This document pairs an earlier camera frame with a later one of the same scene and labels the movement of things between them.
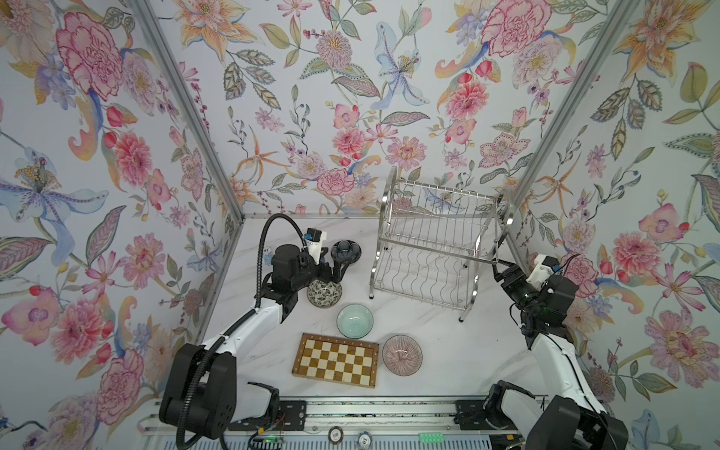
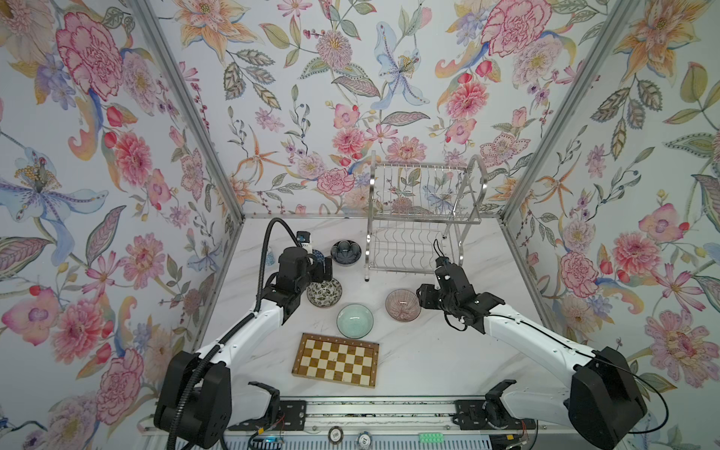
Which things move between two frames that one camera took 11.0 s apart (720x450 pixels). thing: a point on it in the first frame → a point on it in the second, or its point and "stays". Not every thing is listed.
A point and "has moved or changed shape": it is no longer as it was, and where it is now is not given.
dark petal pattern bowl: x=346 y=250 stays
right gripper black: x=511 y=287 → x=425 y=296
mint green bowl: x=354 y=321 stays
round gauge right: x=365 y=440 stays
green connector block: x=431 y=437 stays
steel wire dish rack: x=433 y=241 has moved or changed shape
